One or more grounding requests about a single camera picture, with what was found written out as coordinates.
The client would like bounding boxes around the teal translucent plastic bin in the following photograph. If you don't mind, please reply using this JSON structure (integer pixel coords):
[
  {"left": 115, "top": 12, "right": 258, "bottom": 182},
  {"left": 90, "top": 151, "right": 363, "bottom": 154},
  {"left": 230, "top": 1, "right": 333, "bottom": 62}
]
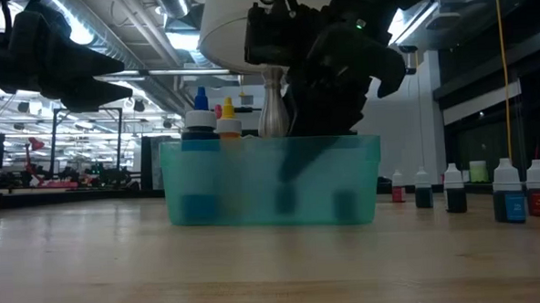
[{"left": 158, "top": 131, "right": 386, "bottom": 234}]

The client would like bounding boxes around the dark grey partition panel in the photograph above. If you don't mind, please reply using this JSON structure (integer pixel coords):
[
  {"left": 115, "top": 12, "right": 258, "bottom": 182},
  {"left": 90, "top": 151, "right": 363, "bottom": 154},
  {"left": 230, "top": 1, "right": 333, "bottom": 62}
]
[{"left": 139, "top": 135, "right": 166, "bottom": 193}]

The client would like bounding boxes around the long linear ceiling light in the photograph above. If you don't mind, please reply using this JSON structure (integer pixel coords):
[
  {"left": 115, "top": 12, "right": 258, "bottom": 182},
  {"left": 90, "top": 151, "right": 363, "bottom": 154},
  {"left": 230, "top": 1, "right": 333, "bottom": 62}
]
[{"left": 95, "top": 63, "right": 249, "bottom": 83}]

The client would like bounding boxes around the large yellow food colouring bottle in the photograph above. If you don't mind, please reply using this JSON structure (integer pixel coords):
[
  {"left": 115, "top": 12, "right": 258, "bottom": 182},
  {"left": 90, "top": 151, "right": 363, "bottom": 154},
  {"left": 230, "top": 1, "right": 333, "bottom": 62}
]
[{"left": 213, "top": 96, "right": 244, "bottom": 146}]

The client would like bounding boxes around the red articulated device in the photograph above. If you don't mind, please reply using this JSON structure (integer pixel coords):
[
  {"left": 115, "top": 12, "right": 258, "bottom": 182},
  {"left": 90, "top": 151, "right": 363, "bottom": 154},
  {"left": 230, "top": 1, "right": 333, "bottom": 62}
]
[{"left": 24, "top": 136, "right": 47, "bottom": 182}]

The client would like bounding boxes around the small blue-label dye bottle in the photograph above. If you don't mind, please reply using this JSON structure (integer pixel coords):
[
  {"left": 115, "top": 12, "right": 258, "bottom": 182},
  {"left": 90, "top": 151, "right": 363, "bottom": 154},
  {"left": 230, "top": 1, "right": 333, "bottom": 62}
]
[{"left": 491, "top": 157, "right": 528, "bottom": 225}]

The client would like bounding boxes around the silver round ventilation duct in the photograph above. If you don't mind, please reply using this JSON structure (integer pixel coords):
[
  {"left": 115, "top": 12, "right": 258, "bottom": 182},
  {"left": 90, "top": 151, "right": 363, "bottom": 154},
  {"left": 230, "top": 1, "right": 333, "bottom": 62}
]
[{"left": 156, "top": 0, "right": 192, "bottom": 19}]

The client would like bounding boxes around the small pink dye bottle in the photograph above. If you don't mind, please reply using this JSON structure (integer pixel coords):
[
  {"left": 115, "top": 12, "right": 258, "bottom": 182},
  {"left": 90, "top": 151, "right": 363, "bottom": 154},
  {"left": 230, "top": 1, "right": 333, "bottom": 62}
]
[{"left": 390, "top": 169, "right": 408, "bottom": 204}]

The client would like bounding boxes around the yellow power cable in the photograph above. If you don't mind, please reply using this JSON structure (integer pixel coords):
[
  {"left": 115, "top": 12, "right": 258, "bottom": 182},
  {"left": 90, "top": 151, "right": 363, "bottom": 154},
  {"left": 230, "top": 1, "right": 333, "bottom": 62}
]
[{"left": 494, "top": 0, "right": 514, "bottom": 161}]

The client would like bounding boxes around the long grey ceiling duct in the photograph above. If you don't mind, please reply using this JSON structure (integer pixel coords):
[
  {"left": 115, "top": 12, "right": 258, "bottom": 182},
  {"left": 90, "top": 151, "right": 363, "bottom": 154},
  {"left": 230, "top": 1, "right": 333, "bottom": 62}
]
[{"left": 56, "top": 0, "right": 185, "bottom": 75}]

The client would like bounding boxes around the small green dye bottle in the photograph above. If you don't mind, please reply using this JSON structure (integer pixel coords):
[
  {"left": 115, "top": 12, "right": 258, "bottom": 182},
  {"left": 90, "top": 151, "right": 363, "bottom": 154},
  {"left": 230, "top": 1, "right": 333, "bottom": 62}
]
[{"left": 413, "top": 165, "right": 435, "bottom": 210}]

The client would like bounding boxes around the small black dye bottle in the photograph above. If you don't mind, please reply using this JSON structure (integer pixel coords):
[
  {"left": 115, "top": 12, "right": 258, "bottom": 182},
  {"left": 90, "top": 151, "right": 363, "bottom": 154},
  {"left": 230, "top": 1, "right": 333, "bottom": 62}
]
[{"left": 442, "top": 162, "right": 468, "bottom": 215}]

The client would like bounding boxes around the light green cup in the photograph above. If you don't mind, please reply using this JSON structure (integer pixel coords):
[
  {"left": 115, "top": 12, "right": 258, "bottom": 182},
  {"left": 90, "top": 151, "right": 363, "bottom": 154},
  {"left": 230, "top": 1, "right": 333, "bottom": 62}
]
[{"left": 469, "top": 160, "right": 490, "bottom": 183}]

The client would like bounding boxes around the black bent tube stand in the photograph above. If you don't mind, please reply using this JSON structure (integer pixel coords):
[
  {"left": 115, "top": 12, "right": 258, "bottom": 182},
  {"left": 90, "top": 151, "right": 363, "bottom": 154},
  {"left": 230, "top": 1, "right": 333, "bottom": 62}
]
[{"left": 238, "top": 104, "right": 265, "bottom": 138}]

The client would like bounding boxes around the table lamp white shade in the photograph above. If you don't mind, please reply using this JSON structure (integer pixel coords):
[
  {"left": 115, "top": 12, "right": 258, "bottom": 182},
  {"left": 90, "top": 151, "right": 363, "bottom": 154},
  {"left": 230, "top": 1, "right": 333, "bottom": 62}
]
[{"left": 195, "top": 0, "right": 341, "bottom": 141}]

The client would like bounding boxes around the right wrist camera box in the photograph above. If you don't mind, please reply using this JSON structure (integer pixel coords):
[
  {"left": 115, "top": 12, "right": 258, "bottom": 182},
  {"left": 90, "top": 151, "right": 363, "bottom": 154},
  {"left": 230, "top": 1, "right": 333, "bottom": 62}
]
[{"left": 243, "top": 0, "right": 306, "bottom": 68}]

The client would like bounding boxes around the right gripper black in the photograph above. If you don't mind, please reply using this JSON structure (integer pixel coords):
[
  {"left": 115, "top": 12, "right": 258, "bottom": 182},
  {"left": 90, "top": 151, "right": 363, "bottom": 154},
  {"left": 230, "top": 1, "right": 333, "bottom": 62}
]
[{"left": 271, "top": 20, "right": 411, "bottom": 185}]

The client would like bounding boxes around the large blue food colouring bottle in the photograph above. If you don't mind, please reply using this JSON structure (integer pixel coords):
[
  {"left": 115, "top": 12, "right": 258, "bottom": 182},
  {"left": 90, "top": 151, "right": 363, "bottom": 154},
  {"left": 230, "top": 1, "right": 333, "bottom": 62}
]
[{"left": 178, "top": 84, "right": 225, "bottom": 223}]

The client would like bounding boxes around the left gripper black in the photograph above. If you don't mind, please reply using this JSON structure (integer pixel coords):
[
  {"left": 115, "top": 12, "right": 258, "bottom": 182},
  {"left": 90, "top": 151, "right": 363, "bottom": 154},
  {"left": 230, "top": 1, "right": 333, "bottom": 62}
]
[{"left": 6, "top": 6, "right": 134, "bottom": 116}]

